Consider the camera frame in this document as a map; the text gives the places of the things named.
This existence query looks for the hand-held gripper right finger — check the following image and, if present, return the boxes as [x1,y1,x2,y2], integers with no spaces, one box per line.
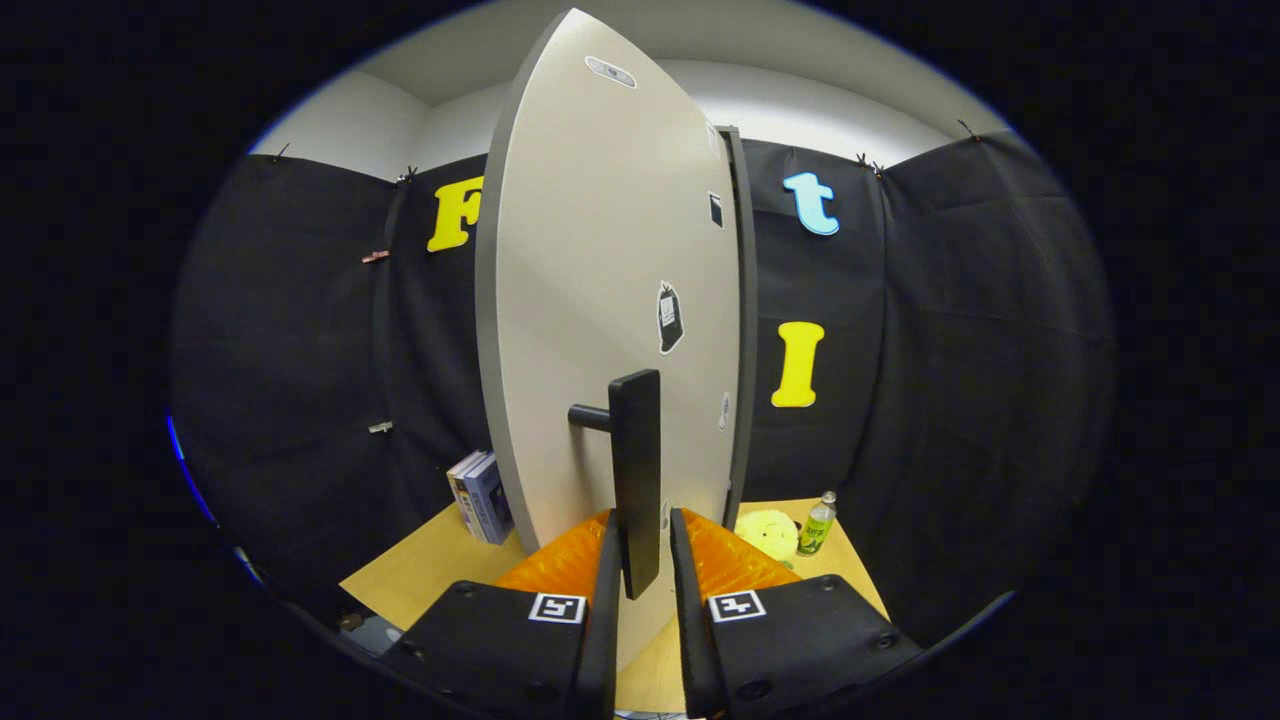
[668,506,923,720]

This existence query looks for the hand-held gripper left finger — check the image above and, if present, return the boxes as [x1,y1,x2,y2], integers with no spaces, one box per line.
[380,508,623,720]

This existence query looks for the beige shoe cabinet door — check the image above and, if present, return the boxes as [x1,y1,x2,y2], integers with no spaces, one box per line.
[475,8,746,673]

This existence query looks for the yellow plush toy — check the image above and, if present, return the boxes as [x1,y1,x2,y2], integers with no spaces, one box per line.
[735,510,801,564]

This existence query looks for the green drink bottle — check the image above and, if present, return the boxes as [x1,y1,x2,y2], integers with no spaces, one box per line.
[797,490,839,557]

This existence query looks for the blue cover book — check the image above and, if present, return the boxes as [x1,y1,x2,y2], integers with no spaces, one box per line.
[466,455,515,546]

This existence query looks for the black backdrop cloth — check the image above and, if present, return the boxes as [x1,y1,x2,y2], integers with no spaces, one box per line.
[170,130,1116,641]

